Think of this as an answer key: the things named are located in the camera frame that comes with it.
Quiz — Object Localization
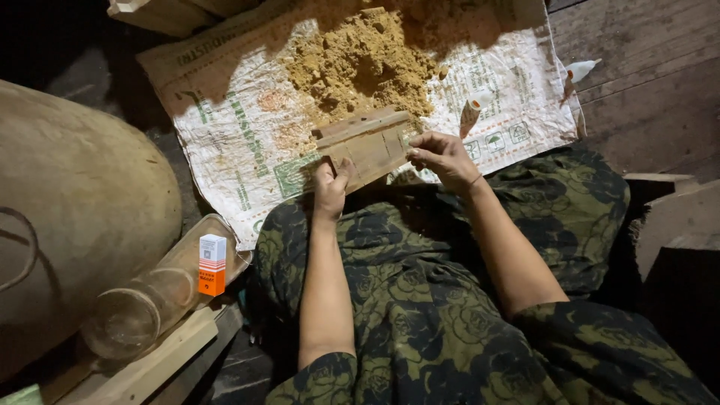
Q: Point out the person's right hand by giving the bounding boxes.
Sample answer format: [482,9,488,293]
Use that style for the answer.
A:
[406,131,482,196]

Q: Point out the person's left hand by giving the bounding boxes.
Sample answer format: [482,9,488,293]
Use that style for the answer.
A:
[312,157,357,222]

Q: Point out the small wooden block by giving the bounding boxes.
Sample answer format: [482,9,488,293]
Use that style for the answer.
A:
[311,107,411,195]

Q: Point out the white glue tube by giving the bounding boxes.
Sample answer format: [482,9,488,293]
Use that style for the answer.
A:
[458,89,493,140]

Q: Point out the printed woven plastic sack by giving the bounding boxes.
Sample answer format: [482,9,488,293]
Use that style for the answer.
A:
[136,0,587,252]

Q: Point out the pile of brown sawdust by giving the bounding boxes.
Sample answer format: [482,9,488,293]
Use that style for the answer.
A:
[281,0,507,127]

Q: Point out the orange and white small box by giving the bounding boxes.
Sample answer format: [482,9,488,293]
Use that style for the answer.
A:
[198,234,227,297]

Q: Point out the green floral patterned clothing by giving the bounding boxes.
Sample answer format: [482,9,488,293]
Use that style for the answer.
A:
[247,143,720,405]

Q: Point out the white glue bottle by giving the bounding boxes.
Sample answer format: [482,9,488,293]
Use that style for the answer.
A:
[559,58,603,105]

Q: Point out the clear glass jar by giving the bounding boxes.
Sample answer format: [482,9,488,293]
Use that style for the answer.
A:
[80,267,199,361]

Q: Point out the wooden slab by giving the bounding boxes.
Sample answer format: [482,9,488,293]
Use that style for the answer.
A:
[621,172,720,282]

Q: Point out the wooden board pieces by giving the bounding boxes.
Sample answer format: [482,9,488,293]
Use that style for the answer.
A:
[107,0,265,39]

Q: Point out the light wooden plank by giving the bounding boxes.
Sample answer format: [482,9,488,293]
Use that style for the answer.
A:
[53,306,219,405]

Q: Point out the large tan rounded vessel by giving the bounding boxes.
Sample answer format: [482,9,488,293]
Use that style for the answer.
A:
[0,79,183,383]

